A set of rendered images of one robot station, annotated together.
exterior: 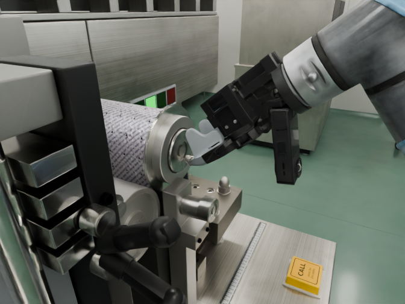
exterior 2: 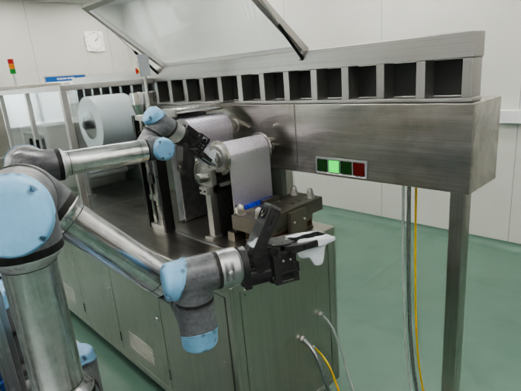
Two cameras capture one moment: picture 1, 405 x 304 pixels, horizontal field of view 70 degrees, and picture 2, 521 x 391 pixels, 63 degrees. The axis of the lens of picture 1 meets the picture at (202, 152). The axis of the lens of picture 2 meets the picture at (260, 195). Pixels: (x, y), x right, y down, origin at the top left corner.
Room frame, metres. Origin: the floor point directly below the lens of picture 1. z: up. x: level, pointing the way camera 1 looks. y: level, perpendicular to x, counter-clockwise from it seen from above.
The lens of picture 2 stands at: (1.19, -1.57, 1.58)
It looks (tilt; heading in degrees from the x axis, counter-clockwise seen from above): 16 degrees down; 110
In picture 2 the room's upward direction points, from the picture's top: 5 degrees counter-clockwise
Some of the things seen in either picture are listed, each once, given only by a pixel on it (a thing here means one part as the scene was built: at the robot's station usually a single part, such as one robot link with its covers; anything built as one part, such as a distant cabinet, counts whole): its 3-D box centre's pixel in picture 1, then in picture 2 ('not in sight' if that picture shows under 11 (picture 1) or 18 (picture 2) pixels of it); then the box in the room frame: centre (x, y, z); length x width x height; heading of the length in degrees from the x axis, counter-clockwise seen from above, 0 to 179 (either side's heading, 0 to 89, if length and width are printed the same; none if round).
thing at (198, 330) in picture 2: not in sight; (195, 317); (0.79, -0.89, 1.12); 0.11 x 0.08 x 0.11; 130
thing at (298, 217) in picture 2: not in sight; (298, 223); (0.76, 0.08, 0.96); 0.10 x 0.03 x 0.11; 63
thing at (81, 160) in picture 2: not in sight; (98, 158); (0.27, -0.48, 1.36); 0.49 x 0.11 x 0.12; 53
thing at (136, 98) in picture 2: not in sight; (143, 98); (-0.16, 0.47, 1.50); 0.14 x 0.14 x 0.06
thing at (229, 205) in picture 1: (164, 193); (278, 212); (0.67, 0.11, 1.00); 0.40 x 0.16 x 0.06; 63
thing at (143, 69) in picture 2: not in sight; (141, 65); (-0.04, 0.32, 1.66); 0.07 x 0.07 x 0.10; 40
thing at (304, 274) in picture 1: (304, 274); not in sight; (0.47, -0.24, 0.91); 0.07 x 0.07 x 0.02; 63
